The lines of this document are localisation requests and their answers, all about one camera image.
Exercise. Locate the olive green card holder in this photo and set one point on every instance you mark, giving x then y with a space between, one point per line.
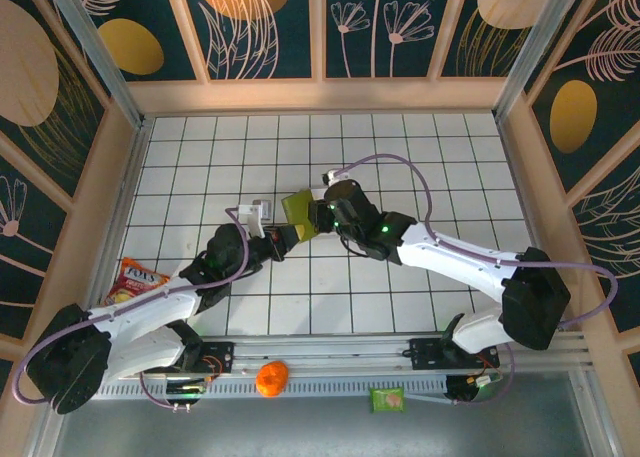
297 207

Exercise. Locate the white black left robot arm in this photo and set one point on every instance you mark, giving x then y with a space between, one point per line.
150 307

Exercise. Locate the red yellow candy bag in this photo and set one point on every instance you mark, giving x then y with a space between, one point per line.
135 279

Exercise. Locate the orange mandarin fruit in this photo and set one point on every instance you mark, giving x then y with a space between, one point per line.
272 379

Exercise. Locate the small electronics board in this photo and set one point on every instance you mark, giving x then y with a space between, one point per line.
187 389
485 379

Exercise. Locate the green snack packet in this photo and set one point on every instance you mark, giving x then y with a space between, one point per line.
386 400

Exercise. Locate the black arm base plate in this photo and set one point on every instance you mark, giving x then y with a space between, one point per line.
425 357
222 357

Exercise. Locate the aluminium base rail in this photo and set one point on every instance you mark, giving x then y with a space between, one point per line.
325 357

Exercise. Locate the aluminium frame post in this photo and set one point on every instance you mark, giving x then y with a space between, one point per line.
103 62
534 52

